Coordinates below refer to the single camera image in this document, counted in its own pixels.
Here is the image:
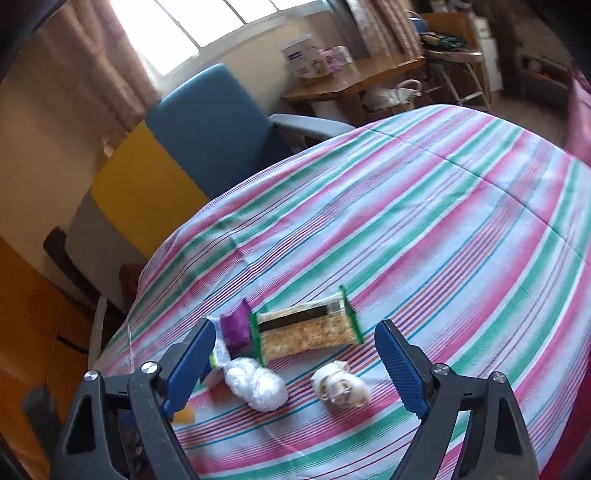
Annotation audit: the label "white strap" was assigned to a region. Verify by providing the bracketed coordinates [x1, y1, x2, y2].
[309, 360, 372, 409]

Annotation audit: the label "clear plastic ball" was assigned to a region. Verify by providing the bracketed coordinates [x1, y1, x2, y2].
[223, 357, 288, 413]

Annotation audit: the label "purple snack packet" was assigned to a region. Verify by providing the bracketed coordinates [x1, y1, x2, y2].
[219, 299, 252, 358]

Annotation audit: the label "cracker packet green edges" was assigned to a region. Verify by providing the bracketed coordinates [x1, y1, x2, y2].
[249, 285, 363, 365]

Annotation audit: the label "orange wooden wardrobe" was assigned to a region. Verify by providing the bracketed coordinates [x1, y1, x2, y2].
[1, 241, 92, 479]

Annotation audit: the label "dark red pillow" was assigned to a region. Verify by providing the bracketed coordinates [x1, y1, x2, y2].
[118, 263, 144, 311]

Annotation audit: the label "striped bed sheet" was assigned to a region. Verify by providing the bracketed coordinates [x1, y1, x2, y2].
[96, 106, 590, 479]

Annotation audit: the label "pink blanket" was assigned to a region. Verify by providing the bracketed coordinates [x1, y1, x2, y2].
[564, 66, 591, 167]

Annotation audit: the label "grey yellow blue headboard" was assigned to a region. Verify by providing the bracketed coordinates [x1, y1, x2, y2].
[65, 64, 291, 297]

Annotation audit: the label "wooden side table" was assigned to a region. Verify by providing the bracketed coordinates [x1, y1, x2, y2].
[281, 54, 426, 127]

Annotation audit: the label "pink patterned curtain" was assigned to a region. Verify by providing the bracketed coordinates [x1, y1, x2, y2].
[28, 1, 161, 151]

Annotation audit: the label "white box on table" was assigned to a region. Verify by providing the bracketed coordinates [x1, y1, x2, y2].
[281, 35, 331, 81]

